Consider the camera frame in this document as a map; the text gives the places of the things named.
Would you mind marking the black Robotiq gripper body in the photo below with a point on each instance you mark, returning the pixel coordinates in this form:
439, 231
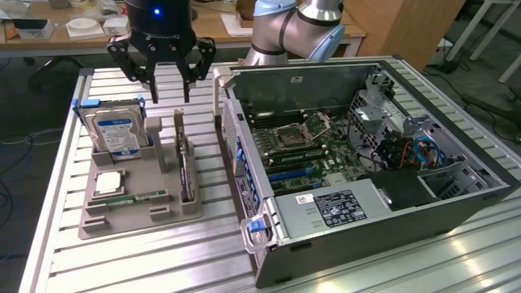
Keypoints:
162, 21

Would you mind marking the graphics card with black fan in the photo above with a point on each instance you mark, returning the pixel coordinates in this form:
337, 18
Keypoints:
185, 158

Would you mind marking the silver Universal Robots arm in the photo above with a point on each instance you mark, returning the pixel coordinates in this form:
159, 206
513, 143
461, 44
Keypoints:
275, 27

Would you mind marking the blue expansion slot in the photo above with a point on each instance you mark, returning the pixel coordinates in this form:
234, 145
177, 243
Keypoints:
286, 174

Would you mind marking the small white labelled box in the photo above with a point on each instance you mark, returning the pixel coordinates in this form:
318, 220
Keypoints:
115, 26

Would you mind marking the blue disk carrier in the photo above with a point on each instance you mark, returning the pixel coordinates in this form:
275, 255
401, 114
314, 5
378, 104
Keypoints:
86, 103

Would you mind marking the white paper stack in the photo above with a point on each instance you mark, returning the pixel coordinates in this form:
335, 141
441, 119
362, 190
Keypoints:
235, 26

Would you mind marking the white square round-topped box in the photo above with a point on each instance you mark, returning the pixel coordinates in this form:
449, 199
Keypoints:
84, 28

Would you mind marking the brown cardboard box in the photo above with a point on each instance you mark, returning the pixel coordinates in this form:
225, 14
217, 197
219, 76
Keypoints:
243, 9

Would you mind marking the wooden desk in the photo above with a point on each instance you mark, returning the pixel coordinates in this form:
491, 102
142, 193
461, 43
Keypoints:
61, 41

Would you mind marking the hard disk with blue label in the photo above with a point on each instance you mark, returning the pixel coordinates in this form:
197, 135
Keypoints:
115, 131

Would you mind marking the white box with dark top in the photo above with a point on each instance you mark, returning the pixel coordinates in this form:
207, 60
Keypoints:
32, 29

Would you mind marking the CPU socket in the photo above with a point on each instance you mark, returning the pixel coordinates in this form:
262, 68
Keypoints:
290, 137

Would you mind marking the open metal socket cover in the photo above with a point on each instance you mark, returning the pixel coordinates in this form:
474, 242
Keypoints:
317, 120

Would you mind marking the installed RAM stick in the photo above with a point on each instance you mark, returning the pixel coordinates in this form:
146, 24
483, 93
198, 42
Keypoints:
294, 155

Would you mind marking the green motherboard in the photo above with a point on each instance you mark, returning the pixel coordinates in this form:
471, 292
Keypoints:
301, 152

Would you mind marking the silver CPU chip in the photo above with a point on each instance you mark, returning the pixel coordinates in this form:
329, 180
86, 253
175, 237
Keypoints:
108, 181

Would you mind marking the grey printed parts rack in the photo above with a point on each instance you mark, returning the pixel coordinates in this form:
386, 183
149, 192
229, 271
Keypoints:
162, 183

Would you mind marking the green RAM stick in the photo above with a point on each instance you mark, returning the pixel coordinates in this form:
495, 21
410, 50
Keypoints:
125, 198

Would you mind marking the grey power supply unit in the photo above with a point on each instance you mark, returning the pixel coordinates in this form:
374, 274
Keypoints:
325, 210

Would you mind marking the black power brick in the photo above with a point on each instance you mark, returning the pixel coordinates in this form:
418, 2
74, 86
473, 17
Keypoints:
449, 66

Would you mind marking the open black PC case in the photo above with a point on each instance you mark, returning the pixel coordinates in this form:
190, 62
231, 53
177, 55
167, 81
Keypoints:
366, 219

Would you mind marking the metal disk bay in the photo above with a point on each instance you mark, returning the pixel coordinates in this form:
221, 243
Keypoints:
449, 178

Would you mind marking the white table frame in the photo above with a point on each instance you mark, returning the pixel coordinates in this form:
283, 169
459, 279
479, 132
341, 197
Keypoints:
483, 27

